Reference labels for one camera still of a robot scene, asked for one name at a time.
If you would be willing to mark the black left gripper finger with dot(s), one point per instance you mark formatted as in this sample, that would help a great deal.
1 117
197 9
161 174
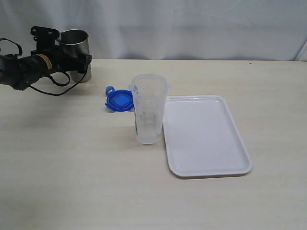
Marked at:
83 63

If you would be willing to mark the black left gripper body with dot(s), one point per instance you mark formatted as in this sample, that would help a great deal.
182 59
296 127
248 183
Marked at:
57 60

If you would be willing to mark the stainless steel tumbler cup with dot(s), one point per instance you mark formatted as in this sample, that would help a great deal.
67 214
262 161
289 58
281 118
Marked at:
75 43

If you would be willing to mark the blue plastic lid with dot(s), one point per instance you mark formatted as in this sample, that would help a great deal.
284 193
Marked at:
118 100

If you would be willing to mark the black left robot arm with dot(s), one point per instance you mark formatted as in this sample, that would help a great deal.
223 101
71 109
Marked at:
22 72

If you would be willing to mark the clear plastic tall container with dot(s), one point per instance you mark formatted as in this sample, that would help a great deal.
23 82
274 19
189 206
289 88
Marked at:
149 92

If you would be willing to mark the white rectangular plastic tray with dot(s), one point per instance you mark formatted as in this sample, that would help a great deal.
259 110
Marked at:
201 138

